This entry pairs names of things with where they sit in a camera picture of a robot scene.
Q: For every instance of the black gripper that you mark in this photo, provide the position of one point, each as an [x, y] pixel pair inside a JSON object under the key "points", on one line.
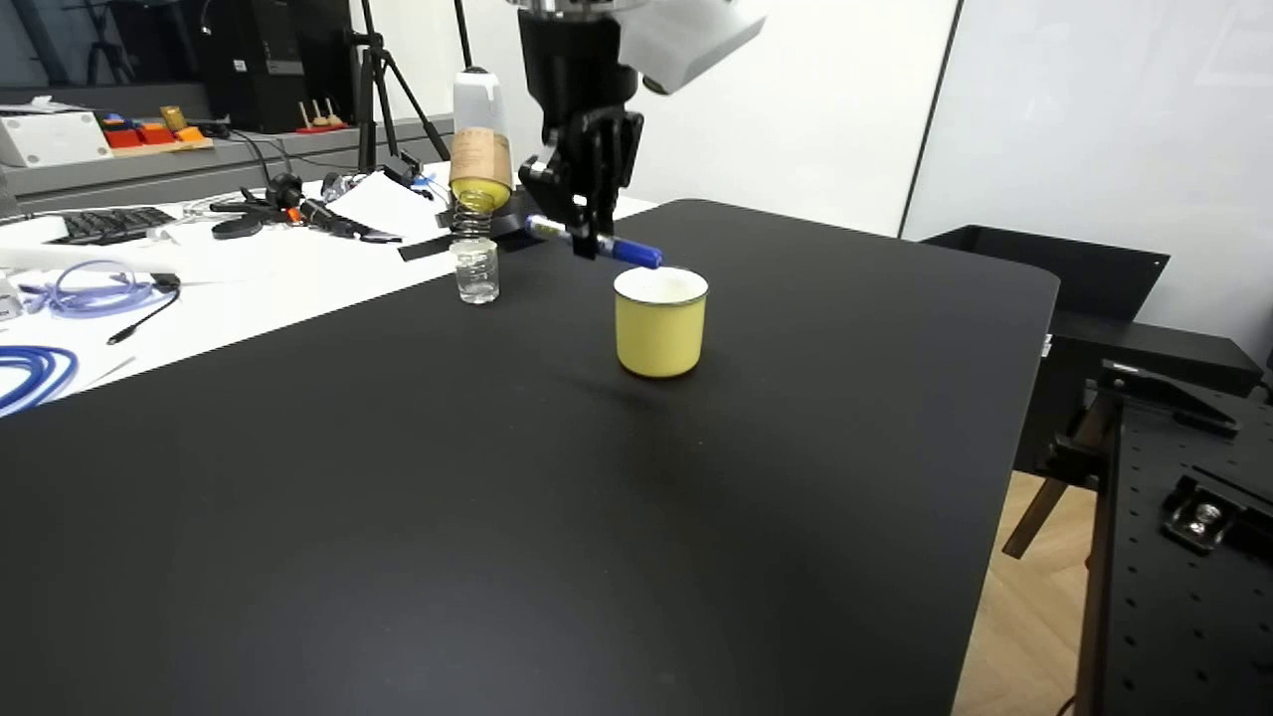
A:
{"points": [[592, 139]]}

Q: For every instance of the blue capped marker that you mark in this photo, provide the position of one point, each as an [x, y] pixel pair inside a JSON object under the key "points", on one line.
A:
{"points": [[634, 250]]}

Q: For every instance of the yellow mug white interior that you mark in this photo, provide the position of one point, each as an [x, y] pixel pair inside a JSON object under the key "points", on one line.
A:
{"points": [[659, 319]]}

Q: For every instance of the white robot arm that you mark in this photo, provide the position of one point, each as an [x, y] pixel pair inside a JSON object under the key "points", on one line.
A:
{"points": [[666, 40]]}

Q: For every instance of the tilted cork roll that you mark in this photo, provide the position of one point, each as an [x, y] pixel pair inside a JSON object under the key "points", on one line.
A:
{"points": [[479, 170]]}

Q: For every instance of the small clear glass jar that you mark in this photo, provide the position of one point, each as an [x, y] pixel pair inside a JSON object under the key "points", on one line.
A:
{"points": [[476, 271]]}

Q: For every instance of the white paper sheet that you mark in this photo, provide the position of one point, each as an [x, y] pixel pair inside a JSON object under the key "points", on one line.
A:
{"points": [[388, 210]]}

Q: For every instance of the black tripod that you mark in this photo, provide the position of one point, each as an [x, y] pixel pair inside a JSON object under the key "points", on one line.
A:
{"points": [[377, 79]]}

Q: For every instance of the black optical breadboard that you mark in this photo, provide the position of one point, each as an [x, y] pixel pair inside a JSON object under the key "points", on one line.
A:
{"points": [[1171, 629]]}

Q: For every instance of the black clamp mount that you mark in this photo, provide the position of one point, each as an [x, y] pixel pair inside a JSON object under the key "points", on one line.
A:
{"points": [[1211, 510]]}

